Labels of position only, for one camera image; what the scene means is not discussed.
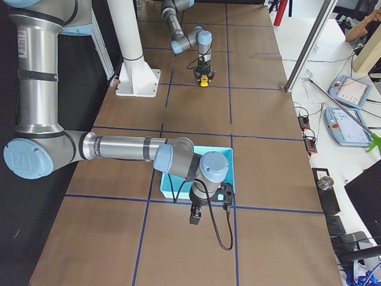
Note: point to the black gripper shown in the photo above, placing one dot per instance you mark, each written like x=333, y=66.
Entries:
x=204, y=65
x=197, y=200

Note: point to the yellow beetle toy car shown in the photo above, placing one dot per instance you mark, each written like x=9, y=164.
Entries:
x=204, y=81

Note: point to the light blue plastic bin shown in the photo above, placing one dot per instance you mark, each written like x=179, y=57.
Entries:
x=166, y=188

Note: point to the red cylinder bottle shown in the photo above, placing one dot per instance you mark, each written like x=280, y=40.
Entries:
x=282, y=4

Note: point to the black orange connector box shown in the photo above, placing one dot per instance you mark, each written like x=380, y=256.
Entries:
x=304, y=122

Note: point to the metal cup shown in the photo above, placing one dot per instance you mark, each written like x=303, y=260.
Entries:
x=325, y=183

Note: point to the teach pendant far side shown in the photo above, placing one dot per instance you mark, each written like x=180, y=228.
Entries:
x=344, y=130

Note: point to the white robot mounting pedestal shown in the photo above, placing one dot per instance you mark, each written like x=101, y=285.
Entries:
x=136, y=77

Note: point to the aluminium frame post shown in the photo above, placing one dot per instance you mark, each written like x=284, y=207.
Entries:
x=316, y=30

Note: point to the teach pendant near post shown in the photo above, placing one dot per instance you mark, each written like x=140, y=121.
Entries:
x=349, y=91

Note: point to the grabber stick green handle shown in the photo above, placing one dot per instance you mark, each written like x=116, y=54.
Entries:
x=376, y=139

